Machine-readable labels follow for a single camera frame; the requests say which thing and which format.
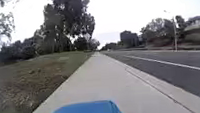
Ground pale concrete pavement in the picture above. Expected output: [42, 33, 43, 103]
[16, 46, 196, 113]

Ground dark building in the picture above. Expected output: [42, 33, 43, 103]
[119, 29, 141, 49]

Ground row of trees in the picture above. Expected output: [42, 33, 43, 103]
[0, 0, 102, 64]

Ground robot's own part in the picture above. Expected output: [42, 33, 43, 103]
[42, 98, 128, 113]

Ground group of trees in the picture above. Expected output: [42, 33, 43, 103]
[139, 14, 188, 48]

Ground dirt and grass verge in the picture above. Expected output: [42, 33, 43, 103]
[0, 50, 97, 113]

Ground concrete kerb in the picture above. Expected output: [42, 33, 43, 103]
[102, 46, 200, 113]

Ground white painted line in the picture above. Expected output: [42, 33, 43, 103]
[122, 49, 200, 76]

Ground street light pole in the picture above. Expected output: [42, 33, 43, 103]
[163, 9, 180, 52]

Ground grey asphalt road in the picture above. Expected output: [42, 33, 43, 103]
[102, 44, 200, 110]

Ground bushes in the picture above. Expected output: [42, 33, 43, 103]
[180, 27, 200, 47]

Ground house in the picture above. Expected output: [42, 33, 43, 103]
[184, 15, 200, 31]

